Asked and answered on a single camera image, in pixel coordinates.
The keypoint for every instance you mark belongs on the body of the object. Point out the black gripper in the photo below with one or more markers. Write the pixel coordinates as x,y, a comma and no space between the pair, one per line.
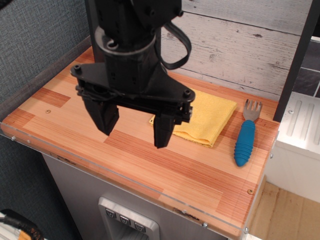
132,77

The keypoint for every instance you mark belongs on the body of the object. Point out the blue handled fork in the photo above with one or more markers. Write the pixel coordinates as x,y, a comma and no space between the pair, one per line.
245,140

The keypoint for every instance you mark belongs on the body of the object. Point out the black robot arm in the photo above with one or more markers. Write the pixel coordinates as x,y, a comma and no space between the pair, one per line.
130,22

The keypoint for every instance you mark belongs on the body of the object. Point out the yellow folded cloth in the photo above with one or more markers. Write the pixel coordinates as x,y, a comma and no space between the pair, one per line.
209,116

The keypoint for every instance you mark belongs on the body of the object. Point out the grey toy fridge cabinet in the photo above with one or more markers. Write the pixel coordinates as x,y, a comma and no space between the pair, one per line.
81,191

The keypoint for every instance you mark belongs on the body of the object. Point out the silver dispenser panel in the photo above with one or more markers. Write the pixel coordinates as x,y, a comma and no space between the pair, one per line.
122,223

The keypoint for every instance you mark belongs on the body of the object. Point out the clear acrylic edge strip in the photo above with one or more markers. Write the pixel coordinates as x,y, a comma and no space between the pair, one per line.
183,177

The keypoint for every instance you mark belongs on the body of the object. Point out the black orange object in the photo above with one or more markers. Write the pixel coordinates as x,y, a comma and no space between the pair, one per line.
14,226

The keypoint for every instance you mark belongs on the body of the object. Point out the white toy sink unit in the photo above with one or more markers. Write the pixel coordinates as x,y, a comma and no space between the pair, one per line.
294,162

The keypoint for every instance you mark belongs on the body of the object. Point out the dark right frame post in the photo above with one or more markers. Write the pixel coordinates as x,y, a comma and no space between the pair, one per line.
306,35

